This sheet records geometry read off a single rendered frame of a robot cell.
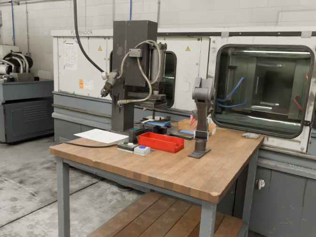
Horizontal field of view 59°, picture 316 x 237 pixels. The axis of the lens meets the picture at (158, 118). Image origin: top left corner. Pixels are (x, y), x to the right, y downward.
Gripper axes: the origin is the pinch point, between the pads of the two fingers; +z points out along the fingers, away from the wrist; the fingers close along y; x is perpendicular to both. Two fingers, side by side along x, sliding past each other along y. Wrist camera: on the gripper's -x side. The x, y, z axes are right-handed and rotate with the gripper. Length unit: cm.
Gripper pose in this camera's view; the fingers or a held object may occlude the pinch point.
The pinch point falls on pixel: (192, 126)
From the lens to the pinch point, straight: 177.9
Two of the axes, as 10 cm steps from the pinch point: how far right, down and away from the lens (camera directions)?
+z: -4.6, 7.8, 4.2
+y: -6.7, -6.2, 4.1
